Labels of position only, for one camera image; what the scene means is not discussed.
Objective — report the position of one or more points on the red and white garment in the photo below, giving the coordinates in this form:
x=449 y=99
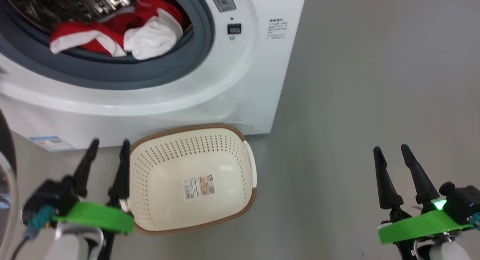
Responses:
x=153 y=37

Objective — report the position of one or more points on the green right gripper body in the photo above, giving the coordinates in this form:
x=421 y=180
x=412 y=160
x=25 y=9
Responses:
x=416 y=226

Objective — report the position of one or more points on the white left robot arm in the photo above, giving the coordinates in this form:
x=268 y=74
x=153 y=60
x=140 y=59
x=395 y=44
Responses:
x=69 y=245

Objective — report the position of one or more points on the white front-load washing machine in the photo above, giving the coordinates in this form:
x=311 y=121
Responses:
x=240 y=84

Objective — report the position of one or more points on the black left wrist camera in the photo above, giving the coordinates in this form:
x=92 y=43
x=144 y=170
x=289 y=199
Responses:
x=52 y=194

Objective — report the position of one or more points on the basket product label sticker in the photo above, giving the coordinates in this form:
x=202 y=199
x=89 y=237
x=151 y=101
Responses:
x=198 y=186

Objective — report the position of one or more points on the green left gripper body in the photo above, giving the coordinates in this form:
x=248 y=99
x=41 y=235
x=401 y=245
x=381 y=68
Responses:
x=97 y=217

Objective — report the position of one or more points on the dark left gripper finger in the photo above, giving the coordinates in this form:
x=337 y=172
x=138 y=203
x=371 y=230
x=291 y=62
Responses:
x=122 y=181
x=85 y=170

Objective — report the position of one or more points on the blue energy label sticker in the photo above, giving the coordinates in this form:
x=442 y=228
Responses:
x=50 y=142

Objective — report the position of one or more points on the black round glass door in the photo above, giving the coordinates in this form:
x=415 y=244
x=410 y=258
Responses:
x=6 y=185

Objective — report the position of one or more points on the cream basket brown rim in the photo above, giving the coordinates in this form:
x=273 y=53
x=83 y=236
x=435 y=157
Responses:
x=168 y=211

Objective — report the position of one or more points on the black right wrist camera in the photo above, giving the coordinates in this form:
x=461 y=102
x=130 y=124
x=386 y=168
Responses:
x=463 y=202

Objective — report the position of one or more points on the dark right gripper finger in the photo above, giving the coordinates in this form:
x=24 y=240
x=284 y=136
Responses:
x=423 y=185
x=386 y=189

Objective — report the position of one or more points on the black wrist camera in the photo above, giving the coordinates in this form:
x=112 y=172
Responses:
x=463 y=202
x=52 y=194

